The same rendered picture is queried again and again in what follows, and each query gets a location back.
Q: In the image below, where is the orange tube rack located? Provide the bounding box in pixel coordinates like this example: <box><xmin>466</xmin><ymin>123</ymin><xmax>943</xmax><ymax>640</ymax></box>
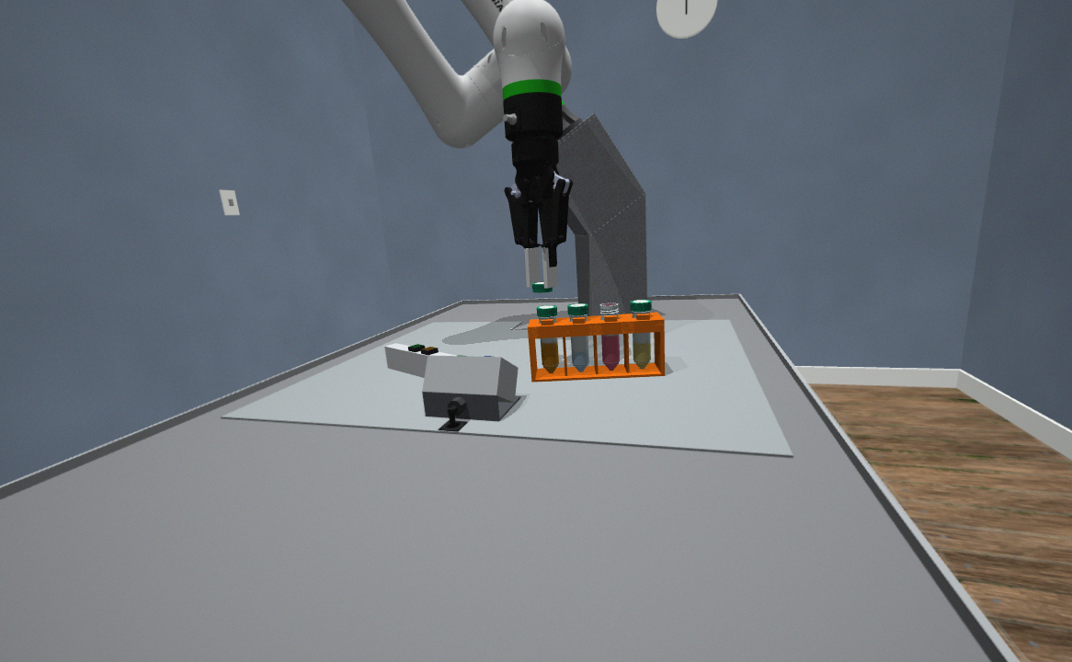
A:
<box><xmin>528</xmin><ymin>313</ymin><xmax>665</xmax><ymax>382</ymax></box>

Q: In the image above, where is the light grey bench mat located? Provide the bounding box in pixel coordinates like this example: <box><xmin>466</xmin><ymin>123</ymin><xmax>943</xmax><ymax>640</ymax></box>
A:
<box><xmin>221</xmin><ymin>320</ymin><xmax>793</xmax><ymax>458</ymax></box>

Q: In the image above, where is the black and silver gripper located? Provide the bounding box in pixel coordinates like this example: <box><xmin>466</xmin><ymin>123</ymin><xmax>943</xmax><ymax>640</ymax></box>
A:
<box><xmin>505</xmin><ymin>137</ymin><xmax>574</xmax><ymax>289</ymax></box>

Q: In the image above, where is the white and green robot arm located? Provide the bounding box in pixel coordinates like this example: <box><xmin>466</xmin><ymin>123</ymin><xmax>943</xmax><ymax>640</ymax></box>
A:
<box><xmin>342</xmin><ymin>0</ymin><xmax>582</xmax><ymax>148</ymax></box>

